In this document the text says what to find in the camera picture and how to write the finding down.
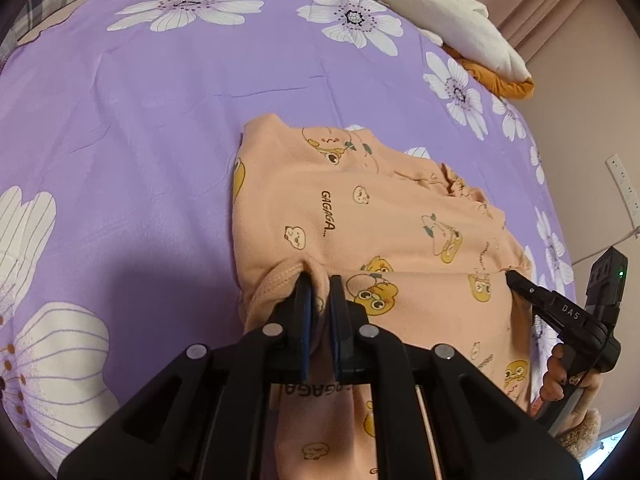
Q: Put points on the pink curtain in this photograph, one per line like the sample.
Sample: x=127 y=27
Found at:
x=525 y=10

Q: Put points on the mauve bed sheet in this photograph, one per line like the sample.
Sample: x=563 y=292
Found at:
x=30 y=37

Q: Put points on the white goose plush toy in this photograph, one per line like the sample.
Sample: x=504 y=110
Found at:
x=450 y=15

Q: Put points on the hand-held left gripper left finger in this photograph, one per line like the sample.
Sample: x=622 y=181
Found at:
x=302 y=320

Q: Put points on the purple floral blanket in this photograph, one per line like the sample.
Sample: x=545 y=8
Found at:
x=150 y=160

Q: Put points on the person's right hand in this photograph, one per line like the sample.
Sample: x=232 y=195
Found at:
x=555 y=370

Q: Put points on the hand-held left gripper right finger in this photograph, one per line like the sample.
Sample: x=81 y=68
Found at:
x=336 y=320

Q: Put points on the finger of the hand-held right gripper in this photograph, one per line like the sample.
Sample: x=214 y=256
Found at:
x=540 y=300

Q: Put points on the orange printed baby garment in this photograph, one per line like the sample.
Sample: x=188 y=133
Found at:
x=400 y=260

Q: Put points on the white wall socket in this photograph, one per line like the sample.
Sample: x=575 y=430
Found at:
x=619 y=177

